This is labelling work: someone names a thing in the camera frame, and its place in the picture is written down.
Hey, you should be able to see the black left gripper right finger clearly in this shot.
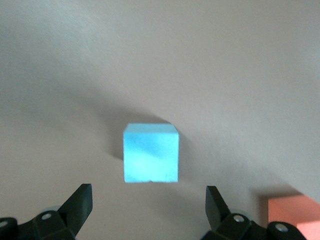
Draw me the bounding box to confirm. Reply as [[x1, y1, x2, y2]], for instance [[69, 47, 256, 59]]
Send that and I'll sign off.
[[199, 185, 310, 240]]

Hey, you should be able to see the brown table cover sheet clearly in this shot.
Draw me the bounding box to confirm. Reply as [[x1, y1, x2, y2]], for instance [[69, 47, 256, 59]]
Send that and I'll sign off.
[[0, 0, 320, 240]]

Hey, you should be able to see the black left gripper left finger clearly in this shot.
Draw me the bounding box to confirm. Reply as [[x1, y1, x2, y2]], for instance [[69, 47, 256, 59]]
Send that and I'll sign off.
[[0, 183, 94, 240]]

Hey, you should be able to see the orange foam cube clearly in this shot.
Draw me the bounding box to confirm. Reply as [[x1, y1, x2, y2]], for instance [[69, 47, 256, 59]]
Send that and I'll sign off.
[[267, 194, 320, 240]]

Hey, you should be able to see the blue foam cube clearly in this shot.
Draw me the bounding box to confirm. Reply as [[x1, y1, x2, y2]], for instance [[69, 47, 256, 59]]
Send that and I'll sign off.
[[123, 122, 181, 184]]

